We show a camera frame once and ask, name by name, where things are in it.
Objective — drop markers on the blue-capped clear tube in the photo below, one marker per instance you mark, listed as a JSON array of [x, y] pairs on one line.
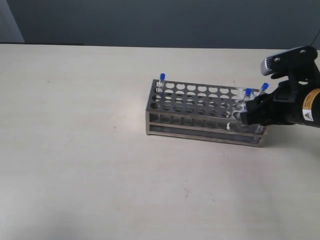
[[247, 96], [263, 89]]

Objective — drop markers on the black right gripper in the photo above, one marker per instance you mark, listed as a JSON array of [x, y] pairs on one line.
[[281, 107]]

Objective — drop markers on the stainless steel test tube rack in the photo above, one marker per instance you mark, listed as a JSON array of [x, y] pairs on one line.
[[200, 112]]

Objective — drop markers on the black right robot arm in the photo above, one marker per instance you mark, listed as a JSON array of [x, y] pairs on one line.
[[311, 105]]

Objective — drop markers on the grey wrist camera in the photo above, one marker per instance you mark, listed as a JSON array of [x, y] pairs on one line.
[[282, 61]]

